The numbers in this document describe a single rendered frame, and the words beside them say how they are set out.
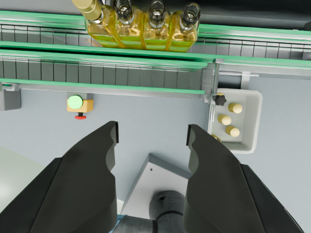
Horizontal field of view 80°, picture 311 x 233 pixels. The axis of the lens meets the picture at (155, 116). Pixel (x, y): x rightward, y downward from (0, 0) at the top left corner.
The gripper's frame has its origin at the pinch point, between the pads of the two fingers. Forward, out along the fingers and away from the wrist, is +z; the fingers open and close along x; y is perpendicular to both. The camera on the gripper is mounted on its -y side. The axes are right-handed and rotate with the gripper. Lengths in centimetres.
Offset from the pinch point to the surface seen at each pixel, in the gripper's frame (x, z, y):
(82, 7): -11.6, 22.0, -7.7
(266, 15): 39, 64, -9
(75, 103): -26, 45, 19
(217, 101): 15.8, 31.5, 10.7
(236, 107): 30, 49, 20
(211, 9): 18, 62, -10
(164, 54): 2.4, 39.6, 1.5
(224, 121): 26, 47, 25
